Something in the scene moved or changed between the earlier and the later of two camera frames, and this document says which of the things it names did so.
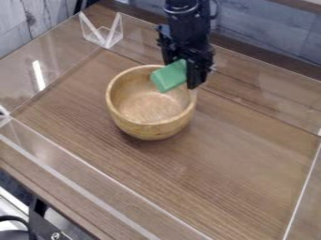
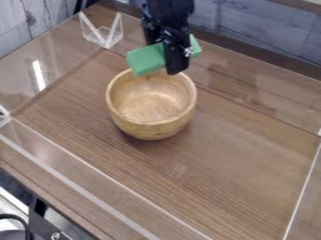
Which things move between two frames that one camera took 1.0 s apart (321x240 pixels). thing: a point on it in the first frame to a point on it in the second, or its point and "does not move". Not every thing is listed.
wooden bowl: [147, 113] does not move
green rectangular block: [170, 75] to [147, 59]
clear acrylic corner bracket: [104, 36] does not move
